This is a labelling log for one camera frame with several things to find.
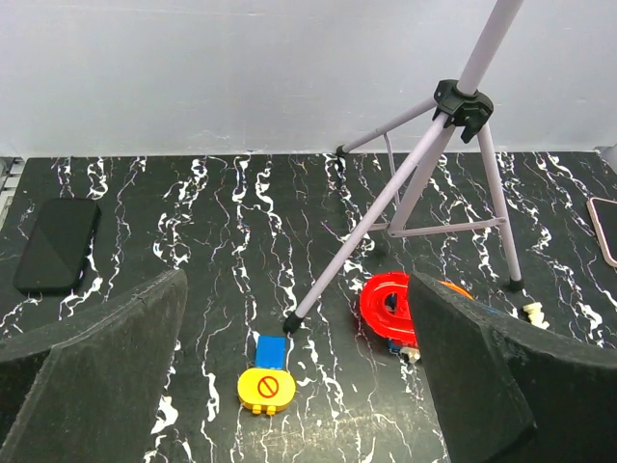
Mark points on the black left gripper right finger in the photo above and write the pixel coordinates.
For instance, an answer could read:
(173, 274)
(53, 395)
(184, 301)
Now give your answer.
(507, 391)

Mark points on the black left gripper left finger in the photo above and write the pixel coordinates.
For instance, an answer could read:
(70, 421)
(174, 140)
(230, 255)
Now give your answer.
(87, 388)

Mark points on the phone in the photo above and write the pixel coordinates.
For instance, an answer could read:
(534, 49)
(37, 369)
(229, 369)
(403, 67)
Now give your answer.
(603, 214)

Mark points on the black phone case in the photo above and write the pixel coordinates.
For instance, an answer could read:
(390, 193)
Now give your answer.
(57, 247)

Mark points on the small cream plastic piece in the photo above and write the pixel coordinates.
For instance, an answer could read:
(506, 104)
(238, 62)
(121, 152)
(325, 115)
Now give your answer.
(535, 315)

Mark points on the yellow blue toy block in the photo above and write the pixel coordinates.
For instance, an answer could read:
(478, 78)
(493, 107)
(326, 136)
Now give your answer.
(267, 387)

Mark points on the lilac tripod stand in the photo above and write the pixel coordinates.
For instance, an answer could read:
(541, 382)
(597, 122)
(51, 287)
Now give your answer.
(455, 103)

